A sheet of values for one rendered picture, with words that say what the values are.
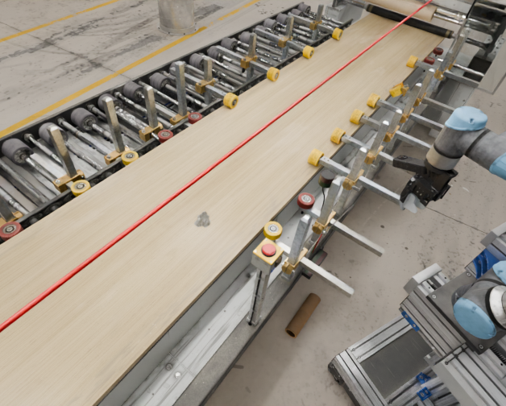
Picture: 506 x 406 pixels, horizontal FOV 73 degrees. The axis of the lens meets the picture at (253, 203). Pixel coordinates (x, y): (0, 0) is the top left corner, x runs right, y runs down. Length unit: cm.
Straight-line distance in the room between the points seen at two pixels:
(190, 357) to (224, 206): 64
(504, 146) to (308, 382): 165
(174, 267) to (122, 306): 23
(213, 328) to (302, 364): 81
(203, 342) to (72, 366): 51
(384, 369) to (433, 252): 116
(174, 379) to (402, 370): 122
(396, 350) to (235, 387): 91
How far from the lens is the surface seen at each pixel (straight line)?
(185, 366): 152
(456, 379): 139
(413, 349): 224
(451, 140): 96
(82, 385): 128
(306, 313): 225
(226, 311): 160
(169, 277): 136
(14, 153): 214
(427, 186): 105
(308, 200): 163
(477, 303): 115
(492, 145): 94
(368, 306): 249
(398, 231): 296
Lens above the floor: 208
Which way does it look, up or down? 49 degrees down
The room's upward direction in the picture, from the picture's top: 8 degrees clockwise
